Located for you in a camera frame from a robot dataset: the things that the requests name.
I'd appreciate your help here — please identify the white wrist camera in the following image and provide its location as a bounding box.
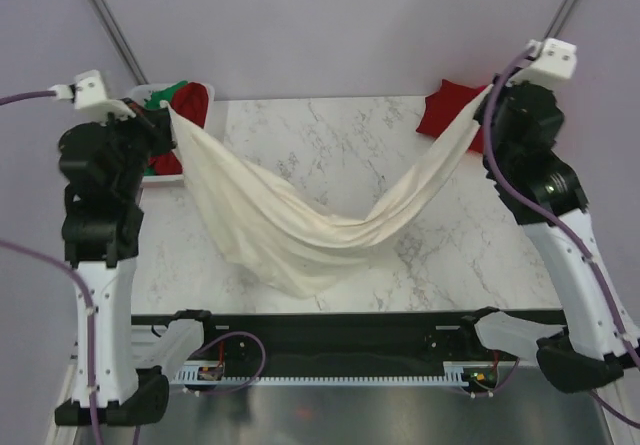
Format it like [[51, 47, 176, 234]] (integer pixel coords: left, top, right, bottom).
[[512, 38, 577, 90], [49, 70, 135, 122]]

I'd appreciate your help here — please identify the white t shirt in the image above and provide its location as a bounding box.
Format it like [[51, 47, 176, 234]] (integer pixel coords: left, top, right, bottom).
[[166, 86, 493, 298]]

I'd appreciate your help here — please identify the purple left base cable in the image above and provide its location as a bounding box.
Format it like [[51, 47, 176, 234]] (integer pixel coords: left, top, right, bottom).
[[182, 332, 266, 399]]

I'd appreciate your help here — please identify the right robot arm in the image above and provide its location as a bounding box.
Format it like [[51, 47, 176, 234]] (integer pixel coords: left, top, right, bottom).
[[457, 82, 639, 393]]

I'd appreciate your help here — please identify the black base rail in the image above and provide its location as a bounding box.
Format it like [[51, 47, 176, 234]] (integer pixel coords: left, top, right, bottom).
[[130, 307, 566, 379]]

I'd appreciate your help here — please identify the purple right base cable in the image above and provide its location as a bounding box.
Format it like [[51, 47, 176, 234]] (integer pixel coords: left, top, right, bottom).
[[459, 352, 521, 400]]

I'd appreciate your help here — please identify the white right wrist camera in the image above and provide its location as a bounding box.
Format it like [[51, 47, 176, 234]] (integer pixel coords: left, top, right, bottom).
[[512, 38, 577, 90]]

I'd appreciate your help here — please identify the white cable duct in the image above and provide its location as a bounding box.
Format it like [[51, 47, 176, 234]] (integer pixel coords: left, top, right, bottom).
[[170, 356, 494, 389]]

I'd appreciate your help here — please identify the green t shirt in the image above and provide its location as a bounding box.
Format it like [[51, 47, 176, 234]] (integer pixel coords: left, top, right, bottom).
[[144, 80, 188, 110]]

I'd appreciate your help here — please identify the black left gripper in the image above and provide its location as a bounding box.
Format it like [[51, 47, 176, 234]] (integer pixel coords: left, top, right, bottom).
[[95, 97, 176, 199]]

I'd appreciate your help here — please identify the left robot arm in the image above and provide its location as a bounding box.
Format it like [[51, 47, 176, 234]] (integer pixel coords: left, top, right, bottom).
[[54, 98, 175, 427]]

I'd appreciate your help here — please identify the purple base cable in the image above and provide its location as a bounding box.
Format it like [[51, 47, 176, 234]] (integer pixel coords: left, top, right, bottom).
[[459, 352, 521, 400], [182, 332, 266, 399]]

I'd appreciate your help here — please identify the folded dark red t shirt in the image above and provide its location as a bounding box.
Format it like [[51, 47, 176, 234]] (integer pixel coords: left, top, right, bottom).
[[416, 79, 487, 138]]

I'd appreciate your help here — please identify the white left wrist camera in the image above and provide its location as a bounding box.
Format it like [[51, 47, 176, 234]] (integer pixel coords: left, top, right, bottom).
[[49, 70, 135, 122]]

